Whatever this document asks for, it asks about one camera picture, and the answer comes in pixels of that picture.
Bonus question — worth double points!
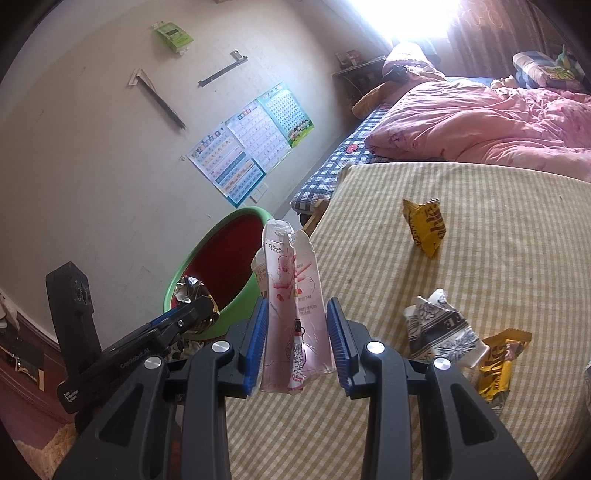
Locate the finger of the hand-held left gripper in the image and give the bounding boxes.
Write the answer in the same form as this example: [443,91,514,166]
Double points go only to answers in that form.
[159,296,219,346]
[104,308,191,354]

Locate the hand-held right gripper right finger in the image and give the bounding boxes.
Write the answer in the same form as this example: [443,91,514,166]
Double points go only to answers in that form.
[326,298,539,480]

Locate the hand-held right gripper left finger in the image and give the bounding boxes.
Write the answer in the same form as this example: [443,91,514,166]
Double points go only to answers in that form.
[52,298,269,480]

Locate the silver brown foil wrapper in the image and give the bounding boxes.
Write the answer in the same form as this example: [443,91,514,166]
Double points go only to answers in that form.
[173,275,221,343]

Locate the pale pink snack box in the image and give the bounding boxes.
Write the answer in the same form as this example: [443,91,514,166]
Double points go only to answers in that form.
[252,219,337,398]

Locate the green basin with red inside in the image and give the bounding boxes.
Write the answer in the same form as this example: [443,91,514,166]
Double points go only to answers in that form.
[163,206,279,345]

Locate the black white crumpled wrapper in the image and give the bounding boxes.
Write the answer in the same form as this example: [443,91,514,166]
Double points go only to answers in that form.
[404,289,491,370]

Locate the beige fluffy rug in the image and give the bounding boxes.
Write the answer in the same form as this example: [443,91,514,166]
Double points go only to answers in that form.
[14,420,77,480]

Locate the yellow black snack packet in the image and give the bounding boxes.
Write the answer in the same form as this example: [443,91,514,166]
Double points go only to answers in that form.
[402,198,448,260]

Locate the yellow brown snack wrapper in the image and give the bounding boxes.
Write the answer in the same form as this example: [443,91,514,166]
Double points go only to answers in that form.
[475,329,533,409]

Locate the blue checked bed sheet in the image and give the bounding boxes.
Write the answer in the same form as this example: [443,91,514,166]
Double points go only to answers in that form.
[290,104,394,216]

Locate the orange pillow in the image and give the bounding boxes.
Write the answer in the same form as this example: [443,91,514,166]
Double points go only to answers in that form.
[352,83,393,116]

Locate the pink floral quilt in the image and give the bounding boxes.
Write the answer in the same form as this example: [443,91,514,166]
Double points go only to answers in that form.
[365,76,591,184]

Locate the dark wooden nightstand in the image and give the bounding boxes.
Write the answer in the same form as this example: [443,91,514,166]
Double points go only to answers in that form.
[333,58,393,100]

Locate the green box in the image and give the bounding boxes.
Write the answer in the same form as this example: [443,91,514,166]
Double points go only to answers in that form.
[152,21,193,56]

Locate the small printed boxes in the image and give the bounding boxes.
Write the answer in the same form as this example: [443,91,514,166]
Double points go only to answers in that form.
[336,48,366,68]

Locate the pink pillow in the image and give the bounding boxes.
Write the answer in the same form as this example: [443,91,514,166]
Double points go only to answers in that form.
[383,41,447,85]

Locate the bright window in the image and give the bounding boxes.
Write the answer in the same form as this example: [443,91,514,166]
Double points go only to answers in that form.
[351,0,463,48]

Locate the blue checked pillow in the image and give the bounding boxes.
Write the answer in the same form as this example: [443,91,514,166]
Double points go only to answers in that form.
[512,51,585,91]

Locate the brown patterned curtain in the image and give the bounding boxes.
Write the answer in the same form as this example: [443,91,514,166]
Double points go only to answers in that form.
[447,0,574,82]

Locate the wooden bed frame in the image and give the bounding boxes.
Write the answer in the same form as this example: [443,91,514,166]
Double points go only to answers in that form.
[301,199,327,230]

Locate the blue bordered wall poster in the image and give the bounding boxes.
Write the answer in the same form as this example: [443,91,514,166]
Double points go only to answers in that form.
[187,124,267,207]

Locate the white chart wall poster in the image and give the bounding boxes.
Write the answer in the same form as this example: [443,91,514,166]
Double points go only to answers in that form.
[225,98,294,169]

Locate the angled metal wall bracket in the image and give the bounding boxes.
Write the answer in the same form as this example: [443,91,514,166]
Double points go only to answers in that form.
[128,68,187,130]

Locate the green bordered wall poster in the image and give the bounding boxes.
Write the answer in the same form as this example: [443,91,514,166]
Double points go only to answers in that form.
[256,82,317,148]

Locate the straight metal wall bracket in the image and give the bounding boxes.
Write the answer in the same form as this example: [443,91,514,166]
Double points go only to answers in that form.
[198,50,248,88]

